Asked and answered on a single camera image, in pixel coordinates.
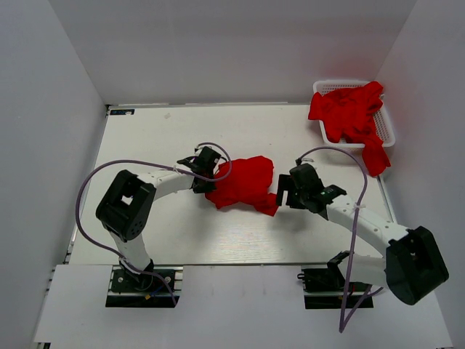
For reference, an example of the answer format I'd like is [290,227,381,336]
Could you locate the red t shirt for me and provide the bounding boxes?
[205,156,278,217]

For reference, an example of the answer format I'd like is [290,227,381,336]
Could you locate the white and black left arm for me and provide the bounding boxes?
[96,146,221,290]

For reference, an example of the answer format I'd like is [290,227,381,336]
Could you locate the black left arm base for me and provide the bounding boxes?
[105,266,183,308]

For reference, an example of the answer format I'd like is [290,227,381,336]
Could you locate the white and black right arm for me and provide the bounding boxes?
[276,164,449,305]

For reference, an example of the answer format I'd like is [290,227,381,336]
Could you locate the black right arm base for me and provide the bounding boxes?
[297,250,374,310]

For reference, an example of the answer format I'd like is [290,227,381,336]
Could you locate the red t shirts in basket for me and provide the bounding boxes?
[308,81,391,177]

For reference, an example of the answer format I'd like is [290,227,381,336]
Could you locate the blue label sticker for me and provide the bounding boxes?
[109,109,135,116]

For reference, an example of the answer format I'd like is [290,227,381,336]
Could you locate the white plastic basket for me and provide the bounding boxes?
[312,79,395,152]

